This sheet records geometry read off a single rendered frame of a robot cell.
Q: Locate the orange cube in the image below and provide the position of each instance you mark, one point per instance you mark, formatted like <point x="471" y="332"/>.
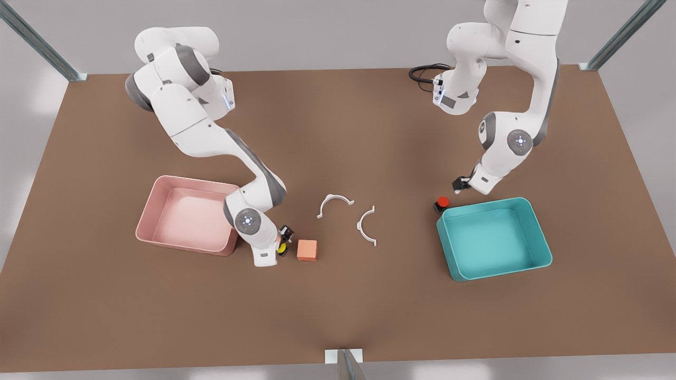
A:
<point x="307" y="250"/>

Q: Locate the white curved clip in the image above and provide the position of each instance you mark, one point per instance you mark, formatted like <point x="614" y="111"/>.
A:
<point x="364" y="227"/>
<point x="335" y="203"/>

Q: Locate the pink storage box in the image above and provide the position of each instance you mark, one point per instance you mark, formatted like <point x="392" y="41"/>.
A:
<point x="187" y="215"/>

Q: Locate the blue storage box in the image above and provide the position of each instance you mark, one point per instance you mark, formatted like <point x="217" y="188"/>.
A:
<point x="494" y="237"/>

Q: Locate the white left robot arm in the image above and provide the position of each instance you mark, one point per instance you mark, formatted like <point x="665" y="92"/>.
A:
<point x="515" y="105"/>

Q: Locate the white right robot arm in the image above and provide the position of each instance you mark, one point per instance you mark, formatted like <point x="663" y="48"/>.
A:
<point x="185" y="113"/>

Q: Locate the silver frame post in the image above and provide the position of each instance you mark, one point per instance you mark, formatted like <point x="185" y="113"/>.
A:
<point x="39" y="42"/>
<point x="346" y="365"/>
<point x="623" y="34"/>

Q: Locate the red button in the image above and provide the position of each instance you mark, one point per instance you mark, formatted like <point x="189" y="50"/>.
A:
<point x="441" y="203"/>

